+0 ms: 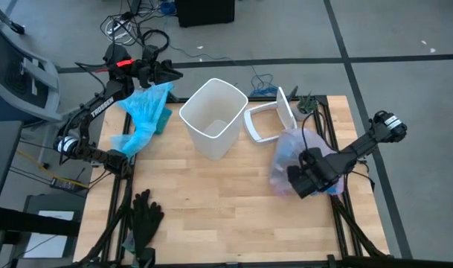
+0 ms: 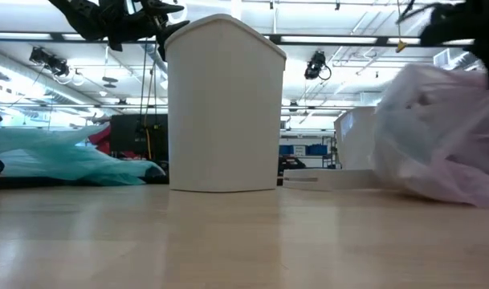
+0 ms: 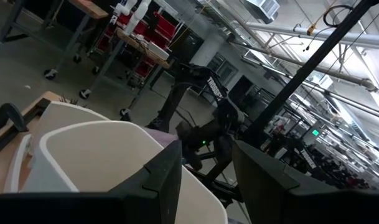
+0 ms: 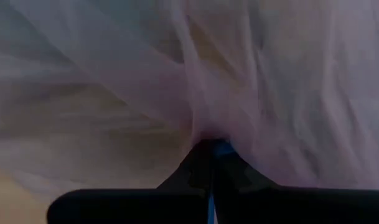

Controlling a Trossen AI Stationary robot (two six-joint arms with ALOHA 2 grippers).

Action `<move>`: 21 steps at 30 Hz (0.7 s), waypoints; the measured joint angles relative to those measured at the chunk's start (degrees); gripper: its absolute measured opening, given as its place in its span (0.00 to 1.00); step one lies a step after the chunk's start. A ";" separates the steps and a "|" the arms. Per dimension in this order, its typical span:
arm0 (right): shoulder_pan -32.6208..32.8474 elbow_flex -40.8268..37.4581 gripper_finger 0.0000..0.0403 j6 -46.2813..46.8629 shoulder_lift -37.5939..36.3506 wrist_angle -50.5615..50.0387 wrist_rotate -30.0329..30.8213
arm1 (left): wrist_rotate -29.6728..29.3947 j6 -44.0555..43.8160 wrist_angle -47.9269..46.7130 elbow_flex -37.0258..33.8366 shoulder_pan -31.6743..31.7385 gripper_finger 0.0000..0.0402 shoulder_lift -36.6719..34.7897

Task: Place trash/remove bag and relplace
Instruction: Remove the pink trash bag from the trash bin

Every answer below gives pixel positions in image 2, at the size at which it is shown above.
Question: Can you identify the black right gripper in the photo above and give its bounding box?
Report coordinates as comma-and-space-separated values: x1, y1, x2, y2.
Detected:
419, 0, 489, 92

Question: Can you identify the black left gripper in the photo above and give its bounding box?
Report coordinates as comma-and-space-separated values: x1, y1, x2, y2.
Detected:
97, 0, 191, 61

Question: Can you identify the white swing bin lid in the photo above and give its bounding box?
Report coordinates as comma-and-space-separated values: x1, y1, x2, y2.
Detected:
283, 106, 389, 192

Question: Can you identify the large blue plastic bag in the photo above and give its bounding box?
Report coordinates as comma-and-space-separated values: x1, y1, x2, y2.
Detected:
0, 122, 167, 186

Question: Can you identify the white plastic trash bin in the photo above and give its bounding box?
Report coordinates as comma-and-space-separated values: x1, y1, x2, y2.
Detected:
164, 14, 287, 193

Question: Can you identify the teal folded bag pack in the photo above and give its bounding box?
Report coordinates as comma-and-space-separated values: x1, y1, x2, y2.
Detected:
81, 170, 149, 187

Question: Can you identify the black panel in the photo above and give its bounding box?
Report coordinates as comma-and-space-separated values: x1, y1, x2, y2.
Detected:
109, 114, 169, 161

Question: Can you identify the red object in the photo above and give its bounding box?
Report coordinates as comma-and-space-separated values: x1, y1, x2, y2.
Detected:
87, 126, 112, 156

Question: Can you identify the blue storage bin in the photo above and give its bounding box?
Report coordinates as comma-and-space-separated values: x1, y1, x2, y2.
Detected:
279, 144, 329, 157

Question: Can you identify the yellow tag on cord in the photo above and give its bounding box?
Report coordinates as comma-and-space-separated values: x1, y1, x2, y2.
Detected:
395, 0, 409, 55

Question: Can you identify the black rig cable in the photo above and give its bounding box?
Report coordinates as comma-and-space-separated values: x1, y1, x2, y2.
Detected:
136, 38, 162, 136

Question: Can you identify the black rig camera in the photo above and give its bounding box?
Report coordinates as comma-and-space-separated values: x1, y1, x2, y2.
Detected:
304, 51, 332, 80
29, 46, 71, 78

